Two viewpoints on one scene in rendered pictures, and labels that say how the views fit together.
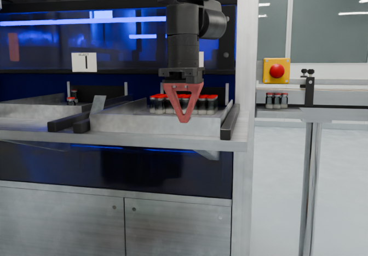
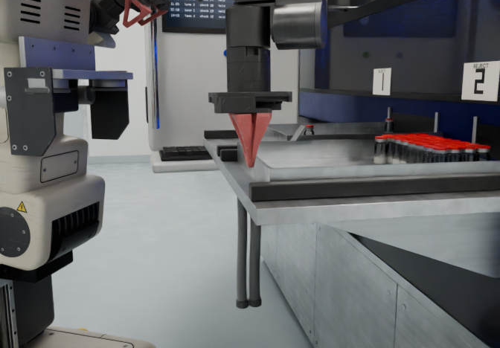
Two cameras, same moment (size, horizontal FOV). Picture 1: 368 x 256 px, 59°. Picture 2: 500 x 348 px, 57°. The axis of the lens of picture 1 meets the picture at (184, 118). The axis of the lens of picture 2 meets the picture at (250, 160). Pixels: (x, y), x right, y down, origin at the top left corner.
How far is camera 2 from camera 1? 0.66 m
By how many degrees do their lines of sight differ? 66
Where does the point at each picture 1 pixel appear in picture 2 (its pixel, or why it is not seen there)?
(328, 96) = not seen: outside the picture
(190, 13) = (233, 20)
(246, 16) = not seen: outside the picture
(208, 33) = (282, 41)
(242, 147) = (254, 216)
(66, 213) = (356, 276)
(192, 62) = (236, 85)
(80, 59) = (379, 77)
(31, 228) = (335, 280)
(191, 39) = (235, 54)
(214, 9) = (301, 2)
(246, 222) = not seen: outside the picture
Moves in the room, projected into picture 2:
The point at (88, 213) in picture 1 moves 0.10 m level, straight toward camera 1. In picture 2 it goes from (370, 288) to (344, 300)
